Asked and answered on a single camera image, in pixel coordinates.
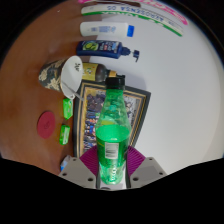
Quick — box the framed group photo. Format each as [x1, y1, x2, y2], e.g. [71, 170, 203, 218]
[73, 80, 152, 159]

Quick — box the pink shuttlecock tube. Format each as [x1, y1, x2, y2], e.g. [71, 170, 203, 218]
[78, 0, 189, 26]

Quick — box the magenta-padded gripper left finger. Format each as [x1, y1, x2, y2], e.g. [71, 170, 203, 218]
[58, 144, 101, 189]

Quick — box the flat round red coaster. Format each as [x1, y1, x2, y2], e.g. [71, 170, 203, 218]
[36, 110, 56, 140]

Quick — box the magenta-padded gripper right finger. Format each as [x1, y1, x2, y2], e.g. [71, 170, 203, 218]
[124, 145, 168, 189]

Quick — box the white bottle with blue cap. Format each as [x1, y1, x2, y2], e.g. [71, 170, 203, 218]
[79, 21, 135, 38]

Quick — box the white green shuttlecock tube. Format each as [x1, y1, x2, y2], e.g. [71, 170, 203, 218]
[80, 2, 184, 37]

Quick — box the dark blue pump bottle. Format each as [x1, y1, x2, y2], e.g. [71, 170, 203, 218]
[75, 39, 140, 63]

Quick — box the floral patterned paper cup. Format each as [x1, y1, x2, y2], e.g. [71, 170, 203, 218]
[38, 55, 83, 100]

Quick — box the brown pump bottle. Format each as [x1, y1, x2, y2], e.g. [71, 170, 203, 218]
[81, 62, 118, 83]

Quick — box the green plastic drink bottle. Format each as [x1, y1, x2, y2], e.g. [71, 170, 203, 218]
[94, 74, 131, 186]

